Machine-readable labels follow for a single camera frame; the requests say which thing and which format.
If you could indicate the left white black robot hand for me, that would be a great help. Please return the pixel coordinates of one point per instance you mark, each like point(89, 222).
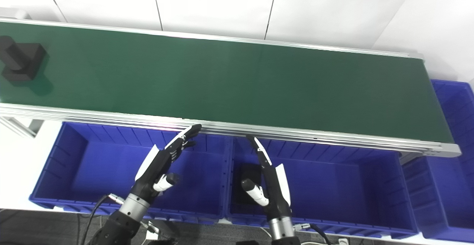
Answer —
point(155, 167)

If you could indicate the black cylinder part square base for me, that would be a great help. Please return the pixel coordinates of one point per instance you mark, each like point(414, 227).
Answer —
point(26, 59)
point(248, 171)

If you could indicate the blue plastic bin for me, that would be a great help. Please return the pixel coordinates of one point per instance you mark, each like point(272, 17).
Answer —
point(92, 171)
point(333, 193)
point(444, 185)

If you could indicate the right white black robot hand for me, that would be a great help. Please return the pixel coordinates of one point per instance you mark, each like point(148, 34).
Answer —
point(276, 189)

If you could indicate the grey conveyor motor housing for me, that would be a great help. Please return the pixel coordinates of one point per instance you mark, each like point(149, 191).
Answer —
point(14, 13)

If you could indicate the aluminium conveyor leg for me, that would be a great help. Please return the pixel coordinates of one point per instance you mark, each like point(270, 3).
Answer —
point(35, 126)

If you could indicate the green conveyor belt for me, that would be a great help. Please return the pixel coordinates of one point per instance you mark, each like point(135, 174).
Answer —
point(296, 136)
point(222, 82)

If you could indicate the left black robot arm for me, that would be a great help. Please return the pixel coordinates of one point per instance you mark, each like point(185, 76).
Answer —
point(118, 226)

